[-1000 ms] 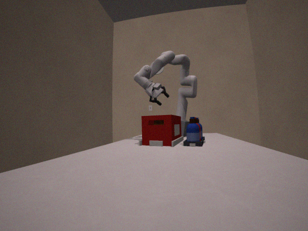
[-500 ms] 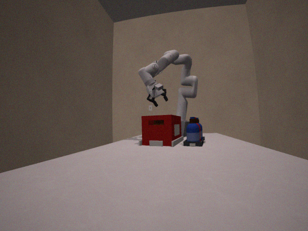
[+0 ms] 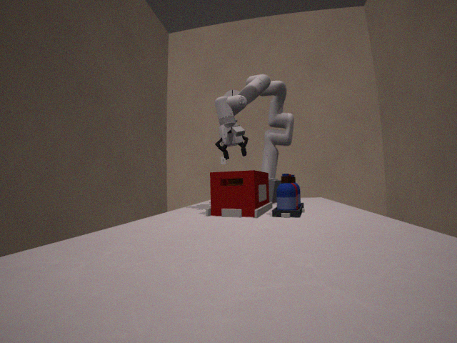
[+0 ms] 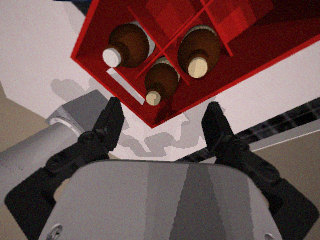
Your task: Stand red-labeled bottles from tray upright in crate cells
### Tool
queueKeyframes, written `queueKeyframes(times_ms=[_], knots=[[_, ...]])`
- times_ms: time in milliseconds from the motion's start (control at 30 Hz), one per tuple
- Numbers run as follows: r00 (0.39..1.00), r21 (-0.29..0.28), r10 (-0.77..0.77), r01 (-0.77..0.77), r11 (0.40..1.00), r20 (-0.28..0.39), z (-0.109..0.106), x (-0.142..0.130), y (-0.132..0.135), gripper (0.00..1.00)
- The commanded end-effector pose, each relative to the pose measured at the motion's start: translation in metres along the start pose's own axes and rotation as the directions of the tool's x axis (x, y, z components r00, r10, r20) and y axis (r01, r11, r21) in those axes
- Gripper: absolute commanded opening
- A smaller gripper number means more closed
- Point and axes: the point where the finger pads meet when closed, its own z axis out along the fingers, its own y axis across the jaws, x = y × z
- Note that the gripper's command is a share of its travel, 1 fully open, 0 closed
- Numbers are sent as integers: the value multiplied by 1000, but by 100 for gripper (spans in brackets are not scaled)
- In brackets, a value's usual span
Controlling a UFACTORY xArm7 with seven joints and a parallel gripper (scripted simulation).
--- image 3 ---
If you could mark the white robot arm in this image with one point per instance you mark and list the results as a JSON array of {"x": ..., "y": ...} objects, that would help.
[{"x": 255, "y": 85}]

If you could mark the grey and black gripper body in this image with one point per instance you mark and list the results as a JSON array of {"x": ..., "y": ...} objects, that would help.
[{"x": 229, "y": 139}]

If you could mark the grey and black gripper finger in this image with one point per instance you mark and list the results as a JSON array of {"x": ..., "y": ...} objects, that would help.
[
  {"x": 243, "y": 146},
  {"x": 222, "y": 148}
]

